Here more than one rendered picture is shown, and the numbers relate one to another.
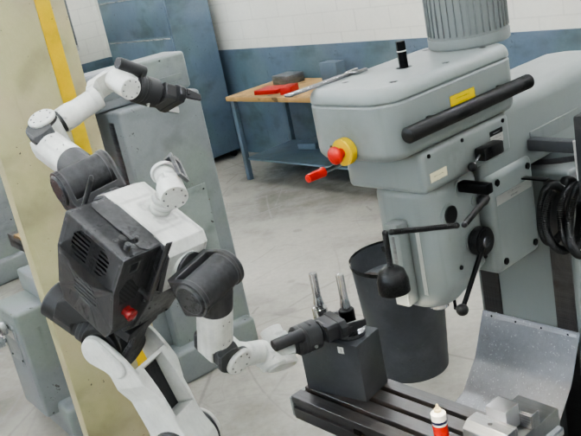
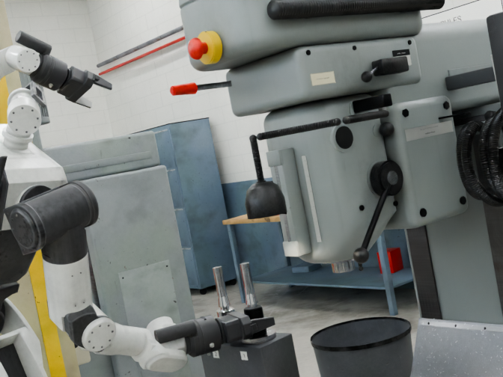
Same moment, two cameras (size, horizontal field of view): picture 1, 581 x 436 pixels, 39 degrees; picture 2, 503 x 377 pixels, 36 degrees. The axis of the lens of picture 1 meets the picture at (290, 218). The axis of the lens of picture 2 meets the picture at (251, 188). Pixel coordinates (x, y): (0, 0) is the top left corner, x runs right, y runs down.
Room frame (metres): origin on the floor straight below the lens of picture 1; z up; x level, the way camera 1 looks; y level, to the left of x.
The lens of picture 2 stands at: (0.30, -0.22, 1.56)
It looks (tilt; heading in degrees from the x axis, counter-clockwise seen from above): 3 degrees down; 2
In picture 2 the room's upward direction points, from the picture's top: 11 degrees counter-clockwise
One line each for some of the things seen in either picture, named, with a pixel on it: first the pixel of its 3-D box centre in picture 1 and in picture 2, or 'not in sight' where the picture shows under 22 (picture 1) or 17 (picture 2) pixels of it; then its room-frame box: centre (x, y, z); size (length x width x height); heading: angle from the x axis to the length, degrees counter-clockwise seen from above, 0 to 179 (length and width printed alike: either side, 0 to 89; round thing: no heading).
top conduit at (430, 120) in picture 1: (470, 105); (361, 5); (1.78, -0.44, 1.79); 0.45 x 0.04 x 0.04; 129
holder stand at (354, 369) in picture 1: (341, 356); (251, 372); (2.23, -0.07, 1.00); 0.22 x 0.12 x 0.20; 48
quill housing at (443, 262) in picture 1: (430, 235); (329, 179); (1.88, -0.33, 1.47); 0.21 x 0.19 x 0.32; 39
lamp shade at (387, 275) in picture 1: (392, 278); (264, 197); (1.67, -0.19, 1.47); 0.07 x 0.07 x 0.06
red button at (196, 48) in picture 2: (336, 155); (198, 48); (1.72, -0.13, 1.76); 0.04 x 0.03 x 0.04; 39
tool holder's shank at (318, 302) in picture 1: (316, 290); (221, 288); (2.26, -0.03, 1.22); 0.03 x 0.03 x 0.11
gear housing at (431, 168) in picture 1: (428, 149); (324, 76); (1.90, -0.36, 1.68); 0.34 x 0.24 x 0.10; 129
